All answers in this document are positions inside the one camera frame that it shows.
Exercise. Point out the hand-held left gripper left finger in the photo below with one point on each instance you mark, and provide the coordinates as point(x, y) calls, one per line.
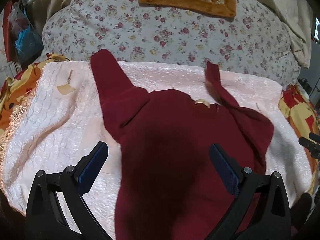
point(91, 166)

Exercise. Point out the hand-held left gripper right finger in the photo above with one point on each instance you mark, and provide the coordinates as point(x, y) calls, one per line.
point(223, 165)

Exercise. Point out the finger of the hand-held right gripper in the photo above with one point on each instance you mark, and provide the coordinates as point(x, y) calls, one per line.
point(308, 145)
point(315, 138)

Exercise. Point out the maroon sweater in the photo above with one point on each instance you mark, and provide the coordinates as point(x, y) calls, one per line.
point(170, 135)

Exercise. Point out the yellow red printed sheet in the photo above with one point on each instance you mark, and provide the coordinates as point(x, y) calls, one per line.
point(17, 90)

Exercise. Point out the window with bars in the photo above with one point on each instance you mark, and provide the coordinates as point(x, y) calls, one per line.
point(317, 27)

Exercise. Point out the cream pillow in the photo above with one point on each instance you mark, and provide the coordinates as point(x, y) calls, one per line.
point(292, 12)

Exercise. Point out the blue plastic bag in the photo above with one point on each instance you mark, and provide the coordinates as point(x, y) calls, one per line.
point(27, 41)

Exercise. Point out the floral quilt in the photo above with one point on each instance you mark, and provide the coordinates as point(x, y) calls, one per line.
point(175, 32)

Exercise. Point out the clear plastic bag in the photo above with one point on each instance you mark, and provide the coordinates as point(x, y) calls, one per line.
point(18, 17)

